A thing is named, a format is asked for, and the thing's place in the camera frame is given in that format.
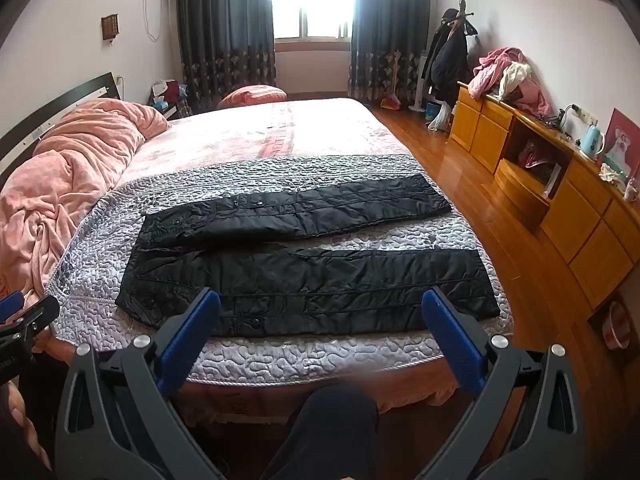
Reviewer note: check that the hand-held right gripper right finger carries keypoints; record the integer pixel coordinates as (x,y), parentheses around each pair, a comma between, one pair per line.
(450,335)

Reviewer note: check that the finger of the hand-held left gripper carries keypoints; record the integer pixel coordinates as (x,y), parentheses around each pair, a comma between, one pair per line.
(11,306)

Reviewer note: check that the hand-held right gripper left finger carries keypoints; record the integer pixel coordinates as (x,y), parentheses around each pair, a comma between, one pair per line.
(187,332)

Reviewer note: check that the black pants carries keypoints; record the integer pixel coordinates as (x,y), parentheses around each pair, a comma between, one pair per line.
(325,280)

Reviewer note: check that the grey quilted blanket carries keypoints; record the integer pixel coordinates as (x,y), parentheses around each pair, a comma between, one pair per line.
(300,360)

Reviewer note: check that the pink comforter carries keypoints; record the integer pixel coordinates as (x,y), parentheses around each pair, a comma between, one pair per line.
(75,170)

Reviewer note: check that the person's leg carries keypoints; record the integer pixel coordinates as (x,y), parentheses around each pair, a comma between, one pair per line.
(325,430)

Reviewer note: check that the pink bowl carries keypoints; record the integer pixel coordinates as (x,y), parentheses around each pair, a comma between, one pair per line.
(617,325)

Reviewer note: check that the long wooden dresser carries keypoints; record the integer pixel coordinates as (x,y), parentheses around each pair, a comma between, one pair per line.
(585,210)

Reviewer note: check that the red bag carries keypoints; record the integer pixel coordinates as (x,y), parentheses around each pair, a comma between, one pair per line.
(532,157)

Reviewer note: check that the dark wooden headboard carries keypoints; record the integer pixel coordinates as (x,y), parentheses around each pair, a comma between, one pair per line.
(55,102)

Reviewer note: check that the white plastic bag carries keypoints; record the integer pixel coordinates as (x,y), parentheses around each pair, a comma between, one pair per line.
(441,117)

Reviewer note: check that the white crumpled cloth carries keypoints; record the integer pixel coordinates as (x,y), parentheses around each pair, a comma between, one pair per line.
(611,172)

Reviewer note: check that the cluttered nightstand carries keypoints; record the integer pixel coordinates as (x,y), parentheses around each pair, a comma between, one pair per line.
(167,100)

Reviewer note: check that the red dustpan with broom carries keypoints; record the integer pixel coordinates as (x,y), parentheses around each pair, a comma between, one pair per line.
(390,103)

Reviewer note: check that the light blue kettle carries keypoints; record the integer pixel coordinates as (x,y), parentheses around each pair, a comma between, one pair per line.
(592,142)

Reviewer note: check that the orange pillow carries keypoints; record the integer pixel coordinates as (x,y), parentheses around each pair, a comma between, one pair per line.
(252,96)

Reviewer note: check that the white standing fan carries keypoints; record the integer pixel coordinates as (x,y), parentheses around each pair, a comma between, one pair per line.
(419,85)

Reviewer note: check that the pink picture board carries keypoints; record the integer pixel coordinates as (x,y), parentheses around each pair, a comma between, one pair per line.
(622,142)

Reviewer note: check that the white garment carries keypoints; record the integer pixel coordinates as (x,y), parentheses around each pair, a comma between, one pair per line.
(515,77)

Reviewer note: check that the dark hanging coats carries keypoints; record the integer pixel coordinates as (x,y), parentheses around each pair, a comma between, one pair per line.
(450,65)

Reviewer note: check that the pile of pink clothes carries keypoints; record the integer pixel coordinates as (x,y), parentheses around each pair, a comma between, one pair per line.
(492,67)

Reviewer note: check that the dark patterned curtain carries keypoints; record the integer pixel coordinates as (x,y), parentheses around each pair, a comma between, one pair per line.
(220,25)
(390,25)

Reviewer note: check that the wooden coat rack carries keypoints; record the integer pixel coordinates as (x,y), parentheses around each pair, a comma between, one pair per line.
(463,7)

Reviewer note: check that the window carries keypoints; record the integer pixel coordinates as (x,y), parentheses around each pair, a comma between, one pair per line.
(312,0)

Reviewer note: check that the wall socket with plugs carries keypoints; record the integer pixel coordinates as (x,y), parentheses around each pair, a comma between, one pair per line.
(582,112)

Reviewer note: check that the small wooden wall box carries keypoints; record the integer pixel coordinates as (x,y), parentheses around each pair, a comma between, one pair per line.
(110,26)

